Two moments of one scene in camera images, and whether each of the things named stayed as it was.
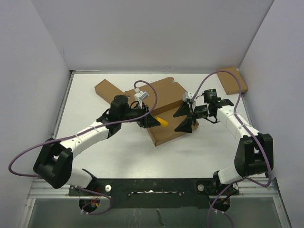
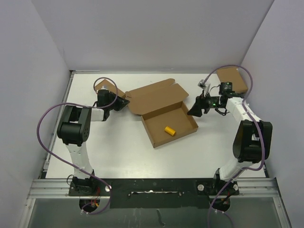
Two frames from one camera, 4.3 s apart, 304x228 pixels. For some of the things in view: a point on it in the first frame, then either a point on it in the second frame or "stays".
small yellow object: x=163 y=123 -> x=169 y=130
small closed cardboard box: x=107 y=91 stays
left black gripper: x=147 y=121 -> x=121 y=103
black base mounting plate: x=156 y=193 stays
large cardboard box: x=163 y=99 stays
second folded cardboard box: x=230 y=82 stays
